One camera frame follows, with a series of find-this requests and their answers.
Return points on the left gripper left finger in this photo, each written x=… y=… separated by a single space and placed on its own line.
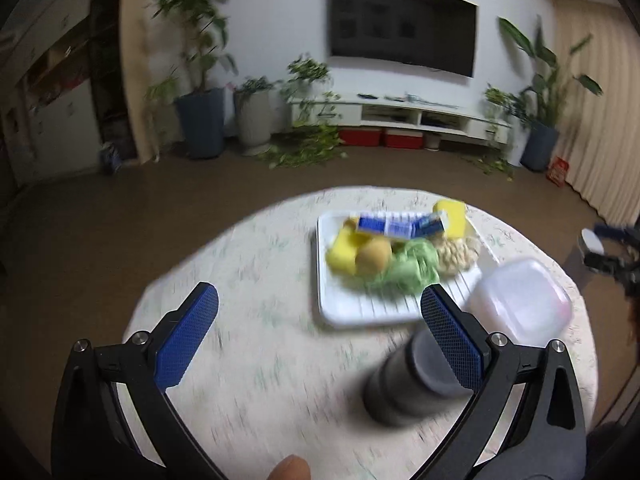
x=113 y=418

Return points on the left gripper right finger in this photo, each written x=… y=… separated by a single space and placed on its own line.
x=524 y=419

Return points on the cream knitted cloth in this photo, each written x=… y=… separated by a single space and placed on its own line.
x=456 y=255

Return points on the yellow rectangular sponge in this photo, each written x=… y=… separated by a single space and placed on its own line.
x=455 y=213

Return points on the green cloth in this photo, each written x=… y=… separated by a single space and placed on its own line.
x=412 y=268

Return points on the blue white tissue pack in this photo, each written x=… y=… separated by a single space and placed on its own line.
x=403 y=226

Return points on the yellow black sponge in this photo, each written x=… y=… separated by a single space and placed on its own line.
x=341 y=256

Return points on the yellow round sponge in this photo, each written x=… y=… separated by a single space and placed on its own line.
x=373 y=257

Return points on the person left hand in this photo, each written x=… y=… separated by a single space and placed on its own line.
x=292 y=467

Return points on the grey waste bin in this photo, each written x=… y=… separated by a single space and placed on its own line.
x=574 y=266

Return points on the translucent plastic container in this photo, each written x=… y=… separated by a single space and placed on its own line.
x=522 y=300

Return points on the red snack bag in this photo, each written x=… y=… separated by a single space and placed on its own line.
x=557 y=171

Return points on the beige curtain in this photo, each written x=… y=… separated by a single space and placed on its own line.
x=600 y=134

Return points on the dark grey cylindrical cup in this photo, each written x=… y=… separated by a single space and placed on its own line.
x=414 y=383

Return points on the large leaf plant blue pot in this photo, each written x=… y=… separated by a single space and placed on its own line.
x=540 y=106

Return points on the floral white tablecloth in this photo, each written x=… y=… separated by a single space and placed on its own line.
x=271 y=379

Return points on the white plastic tray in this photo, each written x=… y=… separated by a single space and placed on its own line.
x=345 y=302

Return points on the right red storage box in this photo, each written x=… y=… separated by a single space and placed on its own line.
x=403 y=139

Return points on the red storage box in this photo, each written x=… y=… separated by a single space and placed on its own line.
x=403 y=139
x=362 y=137

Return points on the white low tv cabinet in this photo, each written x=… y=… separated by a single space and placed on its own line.
x=449 y=122

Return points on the left red storage box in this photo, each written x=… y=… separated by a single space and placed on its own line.
x=362 y=137

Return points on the trailing green vine plant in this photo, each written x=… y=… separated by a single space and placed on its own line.
x=312 y=137

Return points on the white cupboard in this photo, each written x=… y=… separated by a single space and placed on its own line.
x=47 y=114

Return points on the plant in grey ribbed pot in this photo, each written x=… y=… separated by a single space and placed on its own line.
x=253 y=114

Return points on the tall plant dark blue pot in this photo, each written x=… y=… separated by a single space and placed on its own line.
x=204 y=37

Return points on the wall mounted black television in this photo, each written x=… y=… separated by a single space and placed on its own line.
x=437 y=34

